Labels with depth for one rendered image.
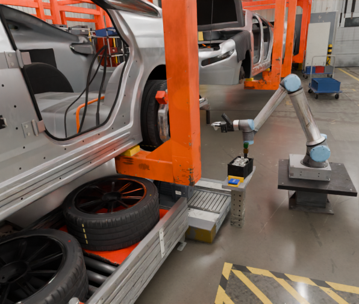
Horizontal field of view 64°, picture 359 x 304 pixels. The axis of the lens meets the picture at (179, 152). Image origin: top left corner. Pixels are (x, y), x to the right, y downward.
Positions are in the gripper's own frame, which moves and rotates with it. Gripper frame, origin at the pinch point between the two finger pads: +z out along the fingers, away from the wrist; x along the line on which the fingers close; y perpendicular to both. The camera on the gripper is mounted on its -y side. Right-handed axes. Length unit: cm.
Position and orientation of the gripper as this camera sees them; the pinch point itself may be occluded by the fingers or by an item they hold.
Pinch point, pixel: (211, 123)
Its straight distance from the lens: 262.1
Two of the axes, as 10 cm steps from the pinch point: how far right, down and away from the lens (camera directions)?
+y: 2.2, 8.5, 4.7
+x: 3.5, -5.2, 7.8
